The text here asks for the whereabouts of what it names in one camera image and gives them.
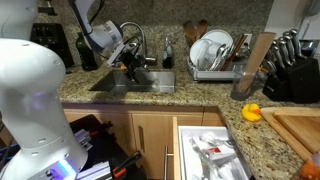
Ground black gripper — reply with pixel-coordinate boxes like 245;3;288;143
118;49;150;84

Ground chrome arched kitchen faucet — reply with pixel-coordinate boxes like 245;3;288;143
119;21;158;70

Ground stainless steel sink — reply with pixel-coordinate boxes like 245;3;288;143
89;68;177;95

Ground dark liquid dispenser bottle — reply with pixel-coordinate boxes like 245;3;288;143
161;35;175;70

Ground dark green glass bottle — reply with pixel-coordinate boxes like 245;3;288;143
75;31;98;72

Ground wooden spoon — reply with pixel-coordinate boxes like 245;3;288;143
195;19;209;41
182;20;197;48

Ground white bowl plate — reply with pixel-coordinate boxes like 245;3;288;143
188;38;218;71

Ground wooden cabinet door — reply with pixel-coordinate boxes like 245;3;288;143
131;112;174;180

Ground grey dish rack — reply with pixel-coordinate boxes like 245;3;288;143
186;55;242;84

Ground steel ladle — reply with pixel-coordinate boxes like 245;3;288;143
209;43;232;72

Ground wooden drawer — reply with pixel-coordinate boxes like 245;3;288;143
171;116;255;180

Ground large white plate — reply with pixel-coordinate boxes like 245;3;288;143
201;28;235;52

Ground black countertop appliance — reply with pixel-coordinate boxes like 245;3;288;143
30;22;75;70

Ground orange black clamp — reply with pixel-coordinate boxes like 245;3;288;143
111;150;144;180

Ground white cutlery tray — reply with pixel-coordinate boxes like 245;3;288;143
177;125;253;180

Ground brown wooden utensils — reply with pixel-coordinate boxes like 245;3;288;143
221;33;249;72

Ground steel fork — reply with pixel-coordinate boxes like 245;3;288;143
189;136;214;180

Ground clear plastic container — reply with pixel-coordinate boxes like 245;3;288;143
229;64;268;102

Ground grey aluminium profiles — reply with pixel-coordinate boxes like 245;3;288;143
73;128;114;180

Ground white packet red print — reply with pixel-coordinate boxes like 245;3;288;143
199;133;236;165

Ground tall wooden board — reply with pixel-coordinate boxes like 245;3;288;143
236;31;277;95

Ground yellow rubber duck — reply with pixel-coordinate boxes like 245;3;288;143
240;103;262;124

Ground large wooden cutting board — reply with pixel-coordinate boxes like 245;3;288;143
259;106;320;163

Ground large black knife block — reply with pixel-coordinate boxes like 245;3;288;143
281;56;320;105

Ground steel container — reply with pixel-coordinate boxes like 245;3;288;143
298;38;320;59

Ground small wooden cutting board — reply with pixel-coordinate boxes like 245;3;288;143
272;111;320;155

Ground orange round object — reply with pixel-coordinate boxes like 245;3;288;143
292;151;320;180

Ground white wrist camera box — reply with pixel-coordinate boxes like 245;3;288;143
106;42;127;67

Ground steel cabinet door handle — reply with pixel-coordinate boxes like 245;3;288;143
137;125;146;154

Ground steel drawer handle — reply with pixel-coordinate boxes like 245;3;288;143
162;145;175;180

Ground white wall outlet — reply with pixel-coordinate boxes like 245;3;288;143
243;33;254;48

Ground steel handled knife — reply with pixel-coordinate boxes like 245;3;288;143
288;28;307;60
276;36;290;67
282;31;297;64
262;59;278;78
270;40;285;70

